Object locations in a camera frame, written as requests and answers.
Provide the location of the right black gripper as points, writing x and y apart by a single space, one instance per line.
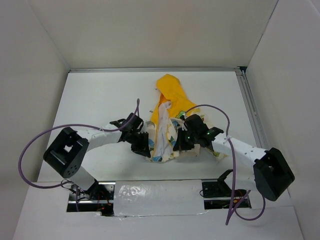
180 144

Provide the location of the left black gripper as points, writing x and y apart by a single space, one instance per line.
143 148

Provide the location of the yellow and cream baby jacket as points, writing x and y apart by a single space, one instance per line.
162 128

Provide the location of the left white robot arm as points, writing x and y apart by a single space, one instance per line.
67 152

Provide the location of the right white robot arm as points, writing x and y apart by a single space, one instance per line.
272 174

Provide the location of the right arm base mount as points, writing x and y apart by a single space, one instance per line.
216 193

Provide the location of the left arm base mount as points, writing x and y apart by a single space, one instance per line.
101 202

